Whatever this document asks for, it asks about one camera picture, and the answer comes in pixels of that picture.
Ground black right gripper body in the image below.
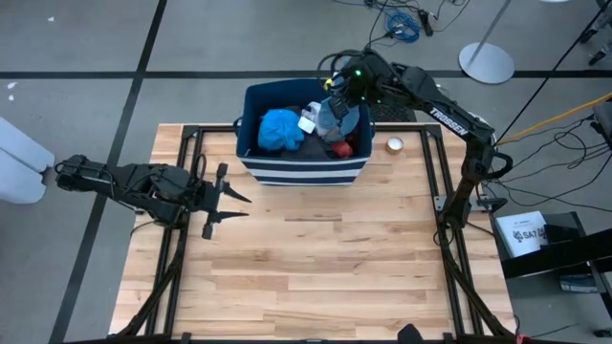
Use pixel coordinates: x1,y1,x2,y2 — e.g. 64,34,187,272
317,47,401,120

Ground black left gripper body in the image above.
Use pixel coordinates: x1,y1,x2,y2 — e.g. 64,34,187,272
190,161,230,241

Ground light blue sock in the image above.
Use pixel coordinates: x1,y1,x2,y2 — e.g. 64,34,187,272
317,97,361,143

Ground white sock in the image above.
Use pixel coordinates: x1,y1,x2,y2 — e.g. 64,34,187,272
302,100,324,123

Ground coral red sock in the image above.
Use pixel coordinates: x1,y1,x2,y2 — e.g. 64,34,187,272
330,140,355,160

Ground dark grey trousers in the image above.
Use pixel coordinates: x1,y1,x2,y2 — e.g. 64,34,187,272
281,105,343,161

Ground turquoise shirt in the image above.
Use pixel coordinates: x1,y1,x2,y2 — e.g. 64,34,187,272
256,108,305,153

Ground navy white striped fabric basket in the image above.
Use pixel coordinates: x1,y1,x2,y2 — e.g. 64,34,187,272
232,78,378,187

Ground black power strip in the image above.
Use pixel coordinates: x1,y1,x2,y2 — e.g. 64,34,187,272
417,8,435,38

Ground grey round-base floor stand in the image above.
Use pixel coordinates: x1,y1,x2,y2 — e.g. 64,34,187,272
457,0,516,86

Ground white rounded foam block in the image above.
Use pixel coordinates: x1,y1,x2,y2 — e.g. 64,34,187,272
0,117,56,205

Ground white printed box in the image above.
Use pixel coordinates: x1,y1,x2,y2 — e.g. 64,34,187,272
494,209,551,260

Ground black cart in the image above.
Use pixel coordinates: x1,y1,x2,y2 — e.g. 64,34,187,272
499,209,612,307

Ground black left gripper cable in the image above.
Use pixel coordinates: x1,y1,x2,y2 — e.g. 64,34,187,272
192,152,208,185

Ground blue coiled cable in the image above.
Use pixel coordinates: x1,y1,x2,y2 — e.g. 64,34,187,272
382,9,423,45

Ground black table frame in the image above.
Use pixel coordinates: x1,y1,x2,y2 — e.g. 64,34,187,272
109,122,517,344

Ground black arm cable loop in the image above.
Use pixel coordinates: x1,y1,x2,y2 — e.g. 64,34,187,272
479,150,514,182

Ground yellow cable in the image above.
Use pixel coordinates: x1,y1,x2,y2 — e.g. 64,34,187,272
495,92,612,147

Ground black table-level camera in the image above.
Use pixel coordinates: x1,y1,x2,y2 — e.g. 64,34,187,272
397,323,425,344

